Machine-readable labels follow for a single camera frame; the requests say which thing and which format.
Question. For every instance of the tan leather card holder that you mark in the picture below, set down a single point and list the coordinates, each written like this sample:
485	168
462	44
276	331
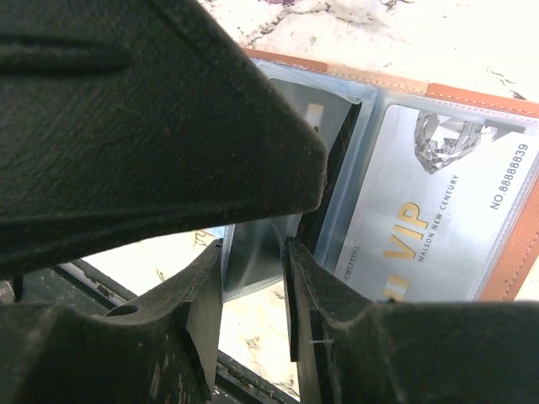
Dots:
519	248

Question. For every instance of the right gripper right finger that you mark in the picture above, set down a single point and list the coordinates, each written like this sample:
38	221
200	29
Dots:
348	349

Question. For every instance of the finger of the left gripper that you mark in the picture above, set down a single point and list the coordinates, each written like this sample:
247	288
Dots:
125	120

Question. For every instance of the black credit card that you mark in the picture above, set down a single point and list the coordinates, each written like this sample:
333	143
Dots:
311	223
254	260

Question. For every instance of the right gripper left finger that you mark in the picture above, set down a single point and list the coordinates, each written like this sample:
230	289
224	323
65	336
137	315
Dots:
105	353

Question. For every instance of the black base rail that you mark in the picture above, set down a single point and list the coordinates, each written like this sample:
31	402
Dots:
126	315

